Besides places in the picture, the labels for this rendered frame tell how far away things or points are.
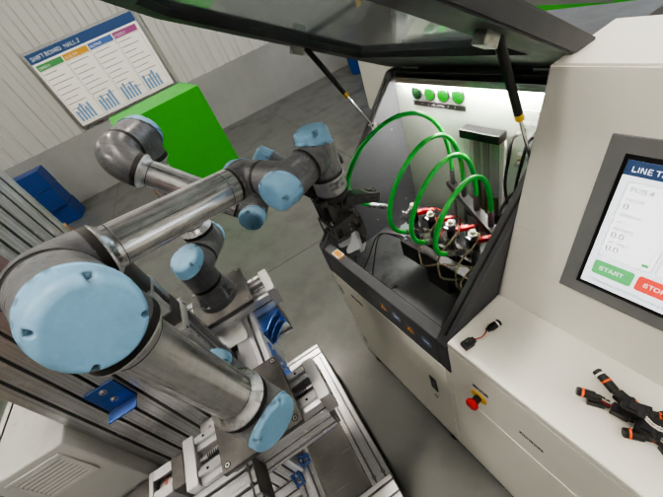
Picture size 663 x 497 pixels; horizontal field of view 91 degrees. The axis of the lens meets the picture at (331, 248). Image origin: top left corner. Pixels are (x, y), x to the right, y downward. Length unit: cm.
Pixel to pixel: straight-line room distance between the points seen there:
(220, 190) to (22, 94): 693
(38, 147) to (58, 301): 732
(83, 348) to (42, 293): 7
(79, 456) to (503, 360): 107
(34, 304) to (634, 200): 89
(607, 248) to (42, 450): 131
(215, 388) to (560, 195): 78
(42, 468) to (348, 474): 110
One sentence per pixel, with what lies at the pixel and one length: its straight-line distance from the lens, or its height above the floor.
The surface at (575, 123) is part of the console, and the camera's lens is 81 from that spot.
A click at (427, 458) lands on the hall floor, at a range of 189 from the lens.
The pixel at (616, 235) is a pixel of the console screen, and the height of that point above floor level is 127.
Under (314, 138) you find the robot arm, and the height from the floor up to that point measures 159.
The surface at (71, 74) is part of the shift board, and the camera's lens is 730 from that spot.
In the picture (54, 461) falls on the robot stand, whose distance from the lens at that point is 112.
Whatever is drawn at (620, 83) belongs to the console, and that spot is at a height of 152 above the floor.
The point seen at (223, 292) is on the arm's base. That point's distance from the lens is 125.
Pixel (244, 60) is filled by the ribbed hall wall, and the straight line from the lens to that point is 742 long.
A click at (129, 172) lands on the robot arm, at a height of 160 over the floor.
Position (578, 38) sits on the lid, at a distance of 84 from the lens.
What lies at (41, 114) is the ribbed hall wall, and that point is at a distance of 754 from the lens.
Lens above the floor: 183
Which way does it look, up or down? 40 degrees down
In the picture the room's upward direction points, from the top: 24 degrees counter-clockwise
